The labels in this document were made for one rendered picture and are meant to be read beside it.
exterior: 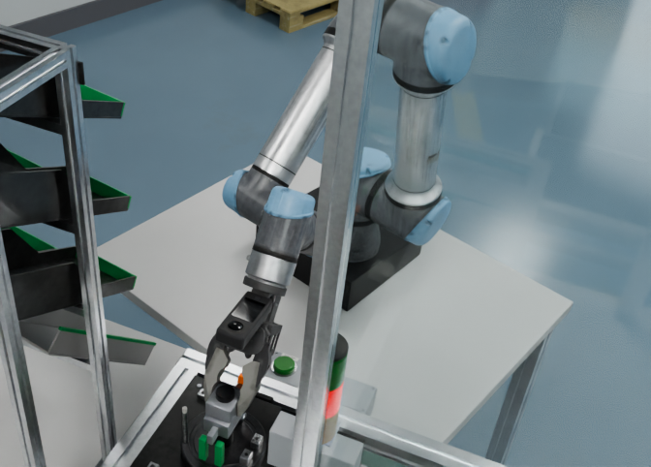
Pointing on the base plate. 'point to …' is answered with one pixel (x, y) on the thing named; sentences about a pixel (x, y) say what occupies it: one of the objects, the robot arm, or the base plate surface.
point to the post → (334, 203)
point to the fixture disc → (243, 432)
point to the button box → (288, 374)
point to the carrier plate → (170, 435)
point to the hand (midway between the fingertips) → (223, 403)
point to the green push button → (284, 365)
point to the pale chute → (59, 322)
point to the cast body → (221, 413)
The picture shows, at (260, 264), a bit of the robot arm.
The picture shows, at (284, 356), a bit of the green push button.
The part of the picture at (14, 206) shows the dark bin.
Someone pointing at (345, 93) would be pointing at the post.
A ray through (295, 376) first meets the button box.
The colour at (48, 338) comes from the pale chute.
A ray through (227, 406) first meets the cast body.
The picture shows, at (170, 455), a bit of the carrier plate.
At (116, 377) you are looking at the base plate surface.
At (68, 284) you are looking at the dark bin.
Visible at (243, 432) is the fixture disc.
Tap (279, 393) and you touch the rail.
